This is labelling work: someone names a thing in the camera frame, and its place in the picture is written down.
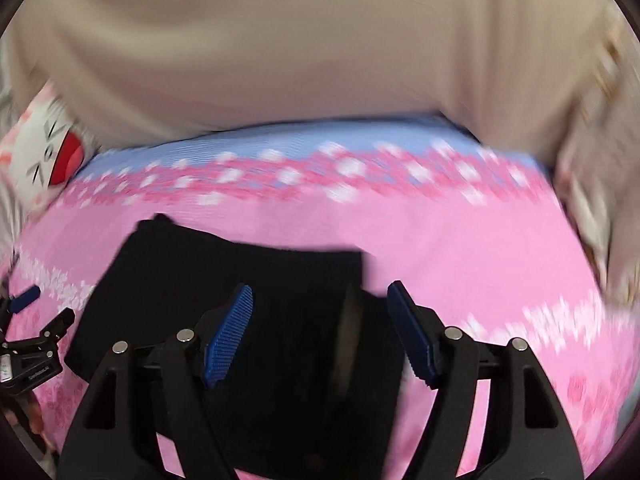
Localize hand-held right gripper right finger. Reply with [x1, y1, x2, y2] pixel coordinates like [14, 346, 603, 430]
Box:
[386, 281, 586, 480]

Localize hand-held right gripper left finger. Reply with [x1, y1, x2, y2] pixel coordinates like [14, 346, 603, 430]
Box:
[59, 283, 256, 480]

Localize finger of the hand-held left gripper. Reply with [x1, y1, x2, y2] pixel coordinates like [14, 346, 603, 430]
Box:
[0, 285, 42, 331]
[0, 308, 76, 356]

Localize black pants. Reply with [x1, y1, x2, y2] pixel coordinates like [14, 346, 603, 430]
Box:
[64, 213, 406, 480]

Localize white satin cloth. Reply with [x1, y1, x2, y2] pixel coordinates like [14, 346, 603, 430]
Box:
[0, 40, 31, 261]

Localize pink rose bedsheet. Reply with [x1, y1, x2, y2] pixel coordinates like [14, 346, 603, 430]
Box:
[0, 114, 640, 480]

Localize cat face pillow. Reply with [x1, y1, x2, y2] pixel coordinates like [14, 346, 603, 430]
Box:
[0, 82, 101, 211]

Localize pale floral blanket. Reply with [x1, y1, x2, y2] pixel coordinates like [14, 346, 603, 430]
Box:
[552, 10, 640, 306]

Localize beige cloth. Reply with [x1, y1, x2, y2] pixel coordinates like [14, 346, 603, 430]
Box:
[0, 0, 621, 161]

